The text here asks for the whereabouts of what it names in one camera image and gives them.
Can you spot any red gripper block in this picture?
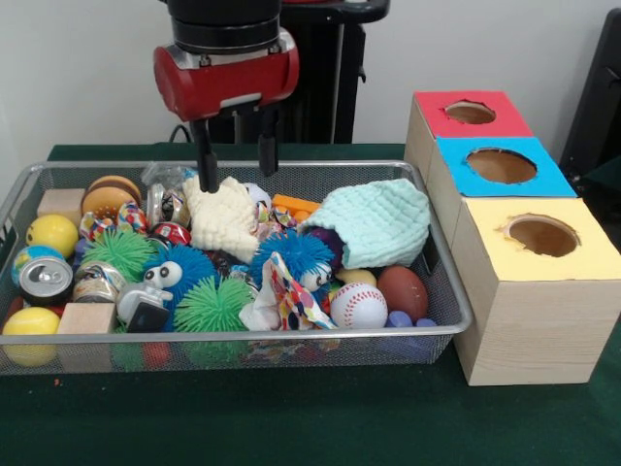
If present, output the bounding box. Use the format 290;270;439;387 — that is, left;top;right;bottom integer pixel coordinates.
153;28;301;193

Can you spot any shallow clear mesh bin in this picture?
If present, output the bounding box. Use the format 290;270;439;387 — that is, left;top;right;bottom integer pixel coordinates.
0;160;474;378

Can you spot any wooden box with three holes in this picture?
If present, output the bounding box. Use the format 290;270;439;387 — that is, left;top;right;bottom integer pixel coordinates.
403;89;621;387

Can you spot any cream white cloth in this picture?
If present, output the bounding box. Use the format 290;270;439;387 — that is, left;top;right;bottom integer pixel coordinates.
182;175;259;263

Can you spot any blue spiky ball with eyes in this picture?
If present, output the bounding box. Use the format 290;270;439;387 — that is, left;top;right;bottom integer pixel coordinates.
143;244;218;312
249;230;337;292

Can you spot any toy hamburger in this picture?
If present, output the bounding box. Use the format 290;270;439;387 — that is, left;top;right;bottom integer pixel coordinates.
81;174;143;218

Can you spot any mint green cloth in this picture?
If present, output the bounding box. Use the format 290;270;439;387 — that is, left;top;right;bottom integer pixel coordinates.
296;178;432;269

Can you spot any green spiky ball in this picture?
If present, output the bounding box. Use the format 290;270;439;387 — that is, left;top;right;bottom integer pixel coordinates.
80;228;155;283
173;275;257;334

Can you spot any white baseball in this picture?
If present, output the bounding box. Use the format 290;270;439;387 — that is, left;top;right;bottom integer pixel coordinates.
329;282;389;329

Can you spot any brown toy football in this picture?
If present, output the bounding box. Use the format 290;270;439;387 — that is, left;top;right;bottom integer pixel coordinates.
376;265;430;322

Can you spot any black soda can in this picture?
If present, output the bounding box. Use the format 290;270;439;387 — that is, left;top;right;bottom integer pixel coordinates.
17;255;75;307

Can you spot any dark green table cloth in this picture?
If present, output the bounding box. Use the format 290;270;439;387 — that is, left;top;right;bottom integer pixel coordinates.
579;157;621;205
0;143;621;466

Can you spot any black upright panel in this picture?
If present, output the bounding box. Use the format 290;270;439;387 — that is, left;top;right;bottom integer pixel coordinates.
560;7;621;171

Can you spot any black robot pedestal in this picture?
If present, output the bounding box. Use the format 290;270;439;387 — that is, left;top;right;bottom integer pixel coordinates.
208;0;392;145

